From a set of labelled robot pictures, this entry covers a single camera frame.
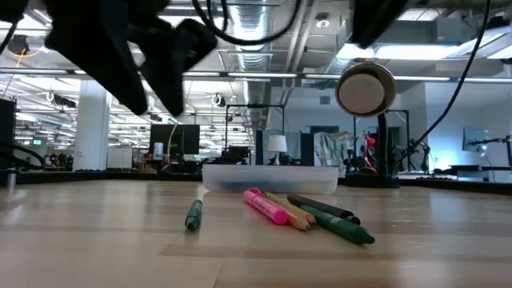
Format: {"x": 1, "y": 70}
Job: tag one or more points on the blue and white canister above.
{"x": 158, "y": 150}

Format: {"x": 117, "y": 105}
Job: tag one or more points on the white table lamp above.
{"x": 277, "y": 144}

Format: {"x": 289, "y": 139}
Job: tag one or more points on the long ceiling light strip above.
{"x": 260, "y": 74}

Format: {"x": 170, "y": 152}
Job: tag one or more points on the orange pencil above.
{"x": 301, "y": 223}

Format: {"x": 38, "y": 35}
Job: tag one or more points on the white cabinet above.
{"x": 119, "y": 158}

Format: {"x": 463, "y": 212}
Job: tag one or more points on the pink-lidded clear supply box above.
{"x": 268, "y": 178}

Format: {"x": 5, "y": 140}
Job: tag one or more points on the red object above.
{"x": 370, "y": 141}

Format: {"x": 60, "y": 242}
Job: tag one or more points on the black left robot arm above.
{"x": 12, "y": 8}

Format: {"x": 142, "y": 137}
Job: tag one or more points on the black pen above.
{"x": 324, "y": 206}

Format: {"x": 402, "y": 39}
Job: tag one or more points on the black aluminium table frame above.
{"x": 100, "y": 176}

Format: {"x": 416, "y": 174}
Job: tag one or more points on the gray wall monitor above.
{"x": 476, "y": 140}

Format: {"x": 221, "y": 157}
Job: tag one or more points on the pink highlighter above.
{"x": 266, "y": 208}

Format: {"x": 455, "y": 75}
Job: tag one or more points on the patterned cloth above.
{"x": 336, "y": 146}

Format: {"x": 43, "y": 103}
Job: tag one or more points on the dark green marker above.
{"x": 194, "y": 216}

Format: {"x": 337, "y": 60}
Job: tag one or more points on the gray metal post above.
{"x": 11, "y": 180}

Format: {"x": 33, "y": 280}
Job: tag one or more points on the black desk lamp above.
{"x": 364, "y": 92}

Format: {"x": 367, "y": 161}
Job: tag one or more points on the yellow pencil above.
{"x": 288, "y": 204}

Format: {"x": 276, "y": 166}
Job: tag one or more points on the silver ventilation duct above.
{"x": 252, "y": 60}

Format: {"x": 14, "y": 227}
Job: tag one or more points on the black cabinet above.
{"x": 7, "y": 132}

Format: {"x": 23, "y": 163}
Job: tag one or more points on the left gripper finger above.
{"x": 104, "y": 68}
{"x": 172, "y": 72}

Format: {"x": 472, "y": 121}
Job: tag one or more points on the black monitor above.
{"x": 176, "y": 140}

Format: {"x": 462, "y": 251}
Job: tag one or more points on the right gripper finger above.
{"x": 372, "y": 20}

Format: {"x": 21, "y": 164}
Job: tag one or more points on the dark green crayon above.
{"x": 340, "y": 228}

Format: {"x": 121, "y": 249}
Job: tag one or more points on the white column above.
{"x": 92, "y": 140}

